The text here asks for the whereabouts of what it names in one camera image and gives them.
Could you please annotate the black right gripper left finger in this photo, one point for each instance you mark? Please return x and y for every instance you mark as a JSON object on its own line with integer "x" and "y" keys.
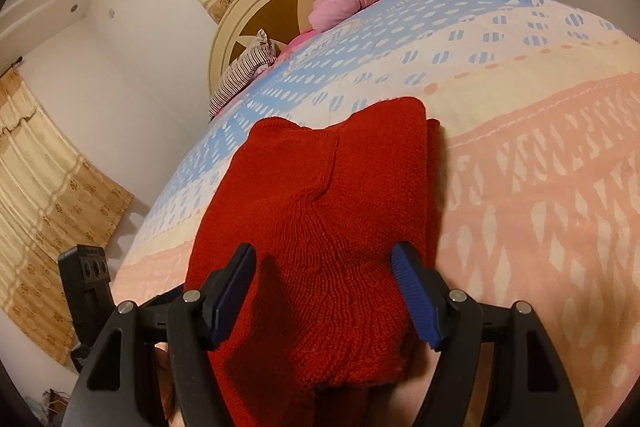
{"x": 128, "y": 354}

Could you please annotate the red knitted cardigan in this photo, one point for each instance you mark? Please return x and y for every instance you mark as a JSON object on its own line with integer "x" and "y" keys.
{"x": 323, "y": 209}

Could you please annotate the person's left hand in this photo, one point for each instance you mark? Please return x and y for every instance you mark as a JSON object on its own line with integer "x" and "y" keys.
{"x": 165, "y": 380}

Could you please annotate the clutter pile on floor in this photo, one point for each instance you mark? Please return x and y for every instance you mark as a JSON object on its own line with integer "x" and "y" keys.
{"x": 50, "y": 409}

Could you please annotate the beige side curtain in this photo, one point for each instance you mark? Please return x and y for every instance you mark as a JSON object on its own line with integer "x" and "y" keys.
{"x": 51, "y": 199}

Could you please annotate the polka dot bed sheet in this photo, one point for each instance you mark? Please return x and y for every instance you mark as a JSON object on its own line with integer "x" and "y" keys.
{"x": 540, "y": 106}

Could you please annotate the striped grey pillow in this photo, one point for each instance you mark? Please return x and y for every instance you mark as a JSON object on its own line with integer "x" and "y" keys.
{"x": 261, "y": 54}

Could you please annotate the cream round headboard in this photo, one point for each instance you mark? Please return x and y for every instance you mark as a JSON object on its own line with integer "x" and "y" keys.
{"x": 282, "y": 20}

